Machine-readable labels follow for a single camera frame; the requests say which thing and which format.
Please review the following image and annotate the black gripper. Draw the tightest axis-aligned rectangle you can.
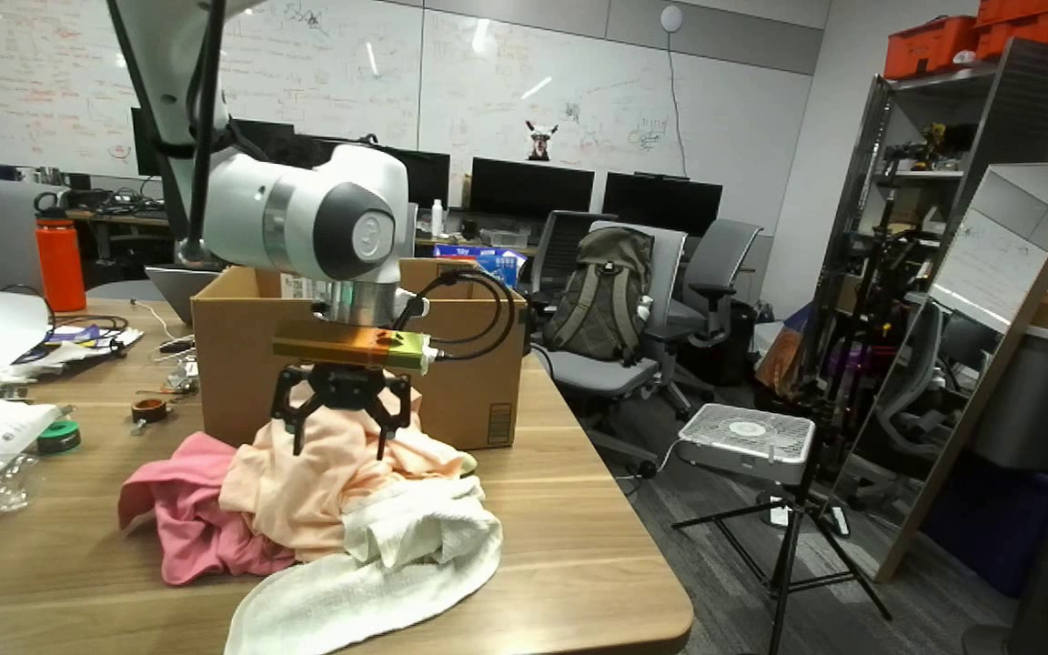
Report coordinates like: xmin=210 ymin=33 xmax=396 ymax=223
xmin=268 ymin=359 xmax=422 ymax=463

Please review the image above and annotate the peach cloth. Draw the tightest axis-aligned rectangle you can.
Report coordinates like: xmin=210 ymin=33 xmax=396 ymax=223
xmin=219 ymin=404 xmax=480 ymax=563

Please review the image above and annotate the white towel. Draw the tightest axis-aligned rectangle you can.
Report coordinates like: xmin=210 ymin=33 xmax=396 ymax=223
xmin=222 ymin=474 xmax=507 ymax=655

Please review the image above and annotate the pink cloth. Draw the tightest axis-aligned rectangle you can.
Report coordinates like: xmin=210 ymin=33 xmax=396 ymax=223
xmin=116 ymin=428 xmax=299 ymax=588

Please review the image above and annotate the brown cardboard box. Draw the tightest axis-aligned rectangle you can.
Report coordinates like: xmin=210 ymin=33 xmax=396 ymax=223
xmin=190 ymin=255 xmax=530 ymax=456

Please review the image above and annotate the blue cardboard box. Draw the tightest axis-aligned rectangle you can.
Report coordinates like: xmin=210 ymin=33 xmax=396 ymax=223
xmin=428 ymin=243 xmax=525 ymax=291

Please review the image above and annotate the brown tape roll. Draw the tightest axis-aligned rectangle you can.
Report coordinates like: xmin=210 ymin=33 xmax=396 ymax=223
xmin=128 ymin=393 xmax=178 ymax=428

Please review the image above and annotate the grey office chair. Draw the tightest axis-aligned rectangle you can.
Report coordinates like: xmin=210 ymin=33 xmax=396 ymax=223
xmin=530 ymin=215 xmax=691 ymax=482
xmin=646 ymin=215 xmax=770 ymax=388

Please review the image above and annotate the black monitor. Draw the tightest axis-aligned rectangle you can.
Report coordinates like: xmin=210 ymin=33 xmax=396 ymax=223
xmin=128 ymin=107 xmax=354 ymax=176
xmin=467 ymin=158 xmax=596 ymax=223
xmin=601 ymin=167 xmax=729 ymax=239
xmin=401 ymin=147 xmax=456 ymax=211

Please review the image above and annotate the green tape roll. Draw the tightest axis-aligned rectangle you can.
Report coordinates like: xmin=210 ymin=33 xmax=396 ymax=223
xmin=32 ymin=416 xmax=82 ymax=456

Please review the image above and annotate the grey backpack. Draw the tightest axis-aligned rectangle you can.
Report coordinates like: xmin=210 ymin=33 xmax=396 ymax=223
xmin=541 ymin=224 xmax=660 ymax=364

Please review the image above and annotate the orange water bottle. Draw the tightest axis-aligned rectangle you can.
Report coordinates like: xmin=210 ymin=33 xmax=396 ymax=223
xmin=32 ymin=215 xmax=91 ymax=321

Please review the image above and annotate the small horned figurine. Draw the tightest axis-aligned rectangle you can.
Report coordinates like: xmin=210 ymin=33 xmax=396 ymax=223
xmin=521 ymin=115 xmax=564 ymax=164

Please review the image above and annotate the white perforated square device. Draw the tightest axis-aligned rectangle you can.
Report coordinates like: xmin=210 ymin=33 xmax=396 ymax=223
xmin=672 ymin=400 xmax=820 ymax=492

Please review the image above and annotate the black tripod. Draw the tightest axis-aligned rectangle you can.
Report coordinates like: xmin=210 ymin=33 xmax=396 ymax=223
xmin=669 ymin=229 xmax=898 ymax=655

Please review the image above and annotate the metal shelf unit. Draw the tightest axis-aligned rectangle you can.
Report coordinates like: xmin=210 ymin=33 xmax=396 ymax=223
xmin=810 ymin=59 xmax=1009 ymax=411

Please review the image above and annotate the grey trash bin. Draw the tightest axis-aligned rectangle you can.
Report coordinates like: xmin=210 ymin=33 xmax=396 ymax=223
xmin=966 ymin=315 xmax=1048 ymax=482

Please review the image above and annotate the orange storage bin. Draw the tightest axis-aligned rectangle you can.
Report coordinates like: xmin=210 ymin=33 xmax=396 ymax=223
xmin=885 ymin=10 xmax=981 ymax=85
xmin=971 ymin=0 xmax=1048 ymax=66

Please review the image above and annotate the black camera cable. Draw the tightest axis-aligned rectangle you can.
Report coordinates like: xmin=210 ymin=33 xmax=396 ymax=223
xmin=394 ymin=267 xmax=530 ymax=364

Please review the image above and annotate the white panel wood frame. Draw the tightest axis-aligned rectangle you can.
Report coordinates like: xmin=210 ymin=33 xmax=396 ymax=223
xmin=874 ymin=160 xmax=1048 ymax=587

